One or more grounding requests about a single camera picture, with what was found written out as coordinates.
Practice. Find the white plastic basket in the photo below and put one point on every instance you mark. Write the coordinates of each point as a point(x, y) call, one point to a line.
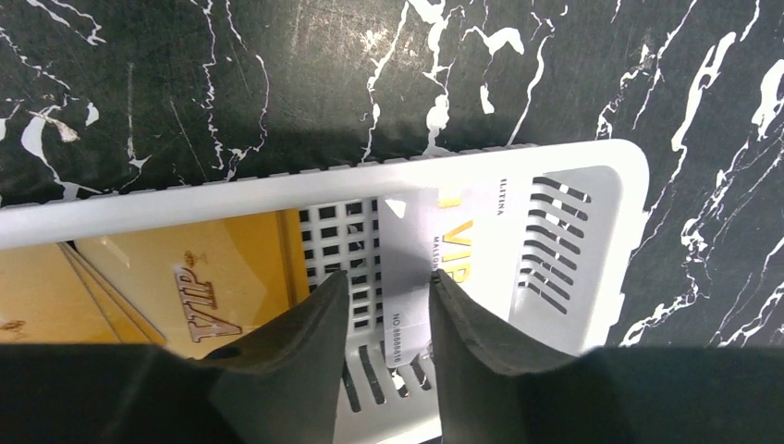
point(583, 219)

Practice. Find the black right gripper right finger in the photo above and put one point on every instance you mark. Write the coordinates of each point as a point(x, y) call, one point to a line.
point(496, 384)

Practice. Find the white credit card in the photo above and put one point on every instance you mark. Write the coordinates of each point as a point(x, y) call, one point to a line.
point(473, 233)

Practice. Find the orange credit card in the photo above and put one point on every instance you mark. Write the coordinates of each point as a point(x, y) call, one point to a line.
point(203, 285)
point(51, 295)

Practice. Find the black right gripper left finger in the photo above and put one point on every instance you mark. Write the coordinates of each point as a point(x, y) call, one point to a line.
point(278, 384)

